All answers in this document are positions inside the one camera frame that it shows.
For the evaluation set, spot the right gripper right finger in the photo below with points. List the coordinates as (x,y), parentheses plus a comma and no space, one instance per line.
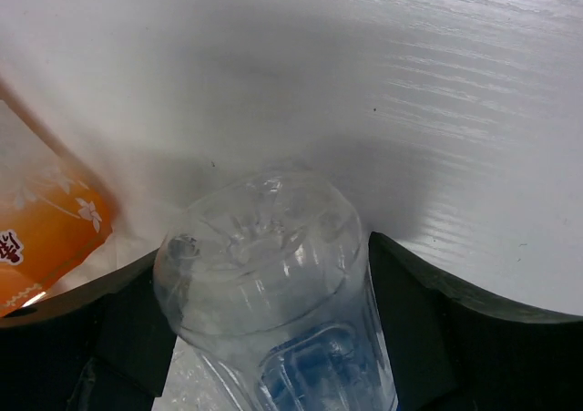
(455,346)

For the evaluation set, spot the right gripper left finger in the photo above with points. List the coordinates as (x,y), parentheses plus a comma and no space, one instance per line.
(102,346)

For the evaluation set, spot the clear bottle blue label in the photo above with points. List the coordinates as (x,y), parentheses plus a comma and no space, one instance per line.
(268,279)

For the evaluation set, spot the clear ribbed plastic bottle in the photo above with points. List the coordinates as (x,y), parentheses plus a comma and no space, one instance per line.
(190,386)

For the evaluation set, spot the orange bottle white label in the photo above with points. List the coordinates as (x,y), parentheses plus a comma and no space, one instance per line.
(53,216)

